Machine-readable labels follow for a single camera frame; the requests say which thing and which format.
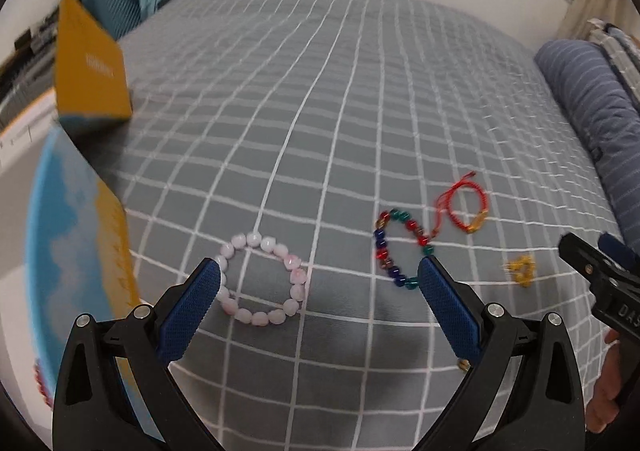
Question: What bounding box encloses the blue striped pillow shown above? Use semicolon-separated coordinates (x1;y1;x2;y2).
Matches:
534;38;640;254

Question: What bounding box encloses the pink bead bracelet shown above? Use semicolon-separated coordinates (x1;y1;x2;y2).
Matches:
214;231;307;326

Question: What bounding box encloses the white cardboard box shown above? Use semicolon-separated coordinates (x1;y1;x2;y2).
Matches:
25;0;166;443

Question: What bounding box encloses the person's right hand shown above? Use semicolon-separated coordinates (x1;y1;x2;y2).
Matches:
585;330;626;434

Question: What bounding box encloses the black flat items stack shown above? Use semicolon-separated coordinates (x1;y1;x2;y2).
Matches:
14;11;62;52

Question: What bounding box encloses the red bead bracelet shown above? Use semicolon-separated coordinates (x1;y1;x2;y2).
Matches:
33;362;54;408

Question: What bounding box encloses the yellow bead bracelet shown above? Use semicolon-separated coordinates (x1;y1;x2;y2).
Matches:
505;255;537;288

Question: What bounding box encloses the folded striped blanket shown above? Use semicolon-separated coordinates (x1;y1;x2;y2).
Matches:
585;18;640;99

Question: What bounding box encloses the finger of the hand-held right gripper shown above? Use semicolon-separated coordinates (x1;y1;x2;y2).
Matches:
599;232;640;278
558;232;614;285

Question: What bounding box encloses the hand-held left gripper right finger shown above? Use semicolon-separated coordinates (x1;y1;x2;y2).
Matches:
417;255;586;451

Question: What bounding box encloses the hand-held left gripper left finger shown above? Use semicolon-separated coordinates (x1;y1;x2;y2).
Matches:
52;257;236;451

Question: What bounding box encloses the red cord bracelet gold charm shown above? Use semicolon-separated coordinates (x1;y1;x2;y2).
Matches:
432;172;489;237

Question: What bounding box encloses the multicolour glass bead bracelet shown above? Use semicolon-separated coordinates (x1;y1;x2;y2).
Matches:
374;208;435;290

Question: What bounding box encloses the blue suitcase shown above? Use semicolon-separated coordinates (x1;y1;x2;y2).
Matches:
81;0;147;40

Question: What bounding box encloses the grey checked bed sheet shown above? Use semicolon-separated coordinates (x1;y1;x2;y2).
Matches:
0;0;626;451

